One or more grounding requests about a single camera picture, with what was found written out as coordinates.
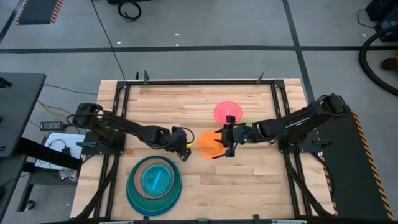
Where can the blue transparent plastic plate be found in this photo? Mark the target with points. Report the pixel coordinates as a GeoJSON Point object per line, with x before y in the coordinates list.
{"type": "Point", "coordinates": [149, 174]}

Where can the black frame clamp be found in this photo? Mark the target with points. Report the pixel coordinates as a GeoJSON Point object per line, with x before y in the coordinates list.
{"type": "Point", "coordinates": [260, 78]}
{"type": "Point", "coordinates": [145, 77]}

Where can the black metal stand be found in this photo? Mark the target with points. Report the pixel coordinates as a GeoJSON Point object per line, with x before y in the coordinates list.
{"type": "Point", "coordinates": [46, 152]}

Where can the silver aluminium bracket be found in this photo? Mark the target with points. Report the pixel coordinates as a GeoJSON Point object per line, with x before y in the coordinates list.
{"type": "Point", "coordinates": [289, 222]}

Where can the black power adapter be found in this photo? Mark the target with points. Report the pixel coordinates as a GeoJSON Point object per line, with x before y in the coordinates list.
{"type": "Point", "coordinates": [51, 125]}

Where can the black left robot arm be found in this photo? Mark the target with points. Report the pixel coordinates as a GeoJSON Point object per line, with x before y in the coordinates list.
{"type": "Point", "coordinates": [124, 126]}

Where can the black equipment case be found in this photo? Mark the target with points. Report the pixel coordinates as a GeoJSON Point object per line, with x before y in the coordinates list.
{"type": "Point", "coordinates": [385, 12]}

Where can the black desk top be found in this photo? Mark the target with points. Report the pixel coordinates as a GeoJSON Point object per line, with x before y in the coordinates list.
{"type": "Point", "coordinates": [18, 109]}

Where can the dark teal plastic plate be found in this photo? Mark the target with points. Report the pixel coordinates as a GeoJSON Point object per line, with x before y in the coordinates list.
{"type": "Point", "coordinates": [176, 183]}

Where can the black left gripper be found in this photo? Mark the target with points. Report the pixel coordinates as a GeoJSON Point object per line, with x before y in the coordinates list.
{"type": "Point", "coordinates": [177, 141]}

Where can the green transparent plastic plate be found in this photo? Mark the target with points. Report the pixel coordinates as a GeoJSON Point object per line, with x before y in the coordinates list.
{"type": "Point", "coordinates": [247, 123]}

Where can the tan plastic plate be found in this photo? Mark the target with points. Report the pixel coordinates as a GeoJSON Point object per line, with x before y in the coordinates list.
{"type": "Point", "coordinates": [136, 180]}

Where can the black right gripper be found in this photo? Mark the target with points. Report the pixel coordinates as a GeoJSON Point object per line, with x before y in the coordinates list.
{"type": "Point", "coordinates": [241, 135]}

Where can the small hazard striped floor mat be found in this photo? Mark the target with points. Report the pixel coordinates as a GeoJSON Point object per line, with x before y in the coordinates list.
{"type": "Point", "coordinates": [37, 11]}

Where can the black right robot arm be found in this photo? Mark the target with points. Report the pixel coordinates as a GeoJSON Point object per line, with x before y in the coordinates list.
{"type": "Point", "coordinates": [295, 121]}

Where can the large hazard striped black platform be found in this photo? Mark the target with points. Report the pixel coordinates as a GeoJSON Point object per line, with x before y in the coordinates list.
{"type": "Point", "coordinates": [348, 171]}

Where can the pink transparent plastic plate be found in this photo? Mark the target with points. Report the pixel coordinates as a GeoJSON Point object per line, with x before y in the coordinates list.
{"type": "Point", "coordinates": [222, 109]}

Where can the large green plastic plate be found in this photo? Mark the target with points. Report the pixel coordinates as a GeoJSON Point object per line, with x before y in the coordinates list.
{"type": "Point", "coordinates": [146, 210]}

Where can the orange black object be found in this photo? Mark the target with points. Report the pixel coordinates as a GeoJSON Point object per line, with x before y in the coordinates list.
{"type": "Point", "coordinates": [390, 63]}

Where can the orange transparent plastic plate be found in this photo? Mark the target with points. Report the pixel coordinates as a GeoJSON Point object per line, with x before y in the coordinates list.
{"type": "Point", "coordinates": [206, 144]}

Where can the white flat box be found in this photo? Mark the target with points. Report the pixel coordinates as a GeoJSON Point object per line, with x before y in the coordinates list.
{"type": "Point", "coordinates": [54, 138]}

